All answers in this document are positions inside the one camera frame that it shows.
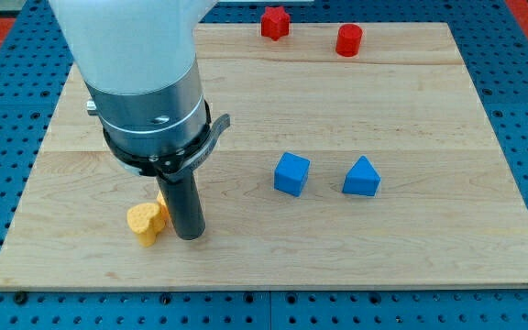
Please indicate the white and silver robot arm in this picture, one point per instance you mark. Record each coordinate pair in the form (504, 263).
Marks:
(138, 60)

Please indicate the blue cube block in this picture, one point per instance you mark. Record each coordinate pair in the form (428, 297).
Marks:
(291, 174)

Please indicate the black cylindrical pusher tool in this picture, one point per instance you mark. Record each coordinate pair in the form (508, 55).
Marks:
(183, 203)

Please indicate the wooden board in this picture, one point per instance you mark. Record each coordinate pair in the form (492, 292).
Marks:
(447, 215)

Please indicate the blue triangular prism block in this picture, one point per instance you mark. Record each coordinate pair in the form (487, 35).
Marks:
(362, 179)

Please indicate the yellow block behind tool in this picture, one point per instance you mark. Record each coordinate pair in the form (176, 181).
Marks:
(163, 208)

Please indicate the yellow heart block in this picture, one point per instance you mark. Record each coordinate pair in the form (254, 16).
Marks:
(146, 221)

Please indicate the red star block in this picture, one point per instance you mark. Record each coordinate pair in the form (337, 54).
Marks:
(275, 22)

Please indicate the red cylinder block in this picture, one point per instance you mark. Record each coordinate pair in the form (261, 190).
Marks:
(348, 41)

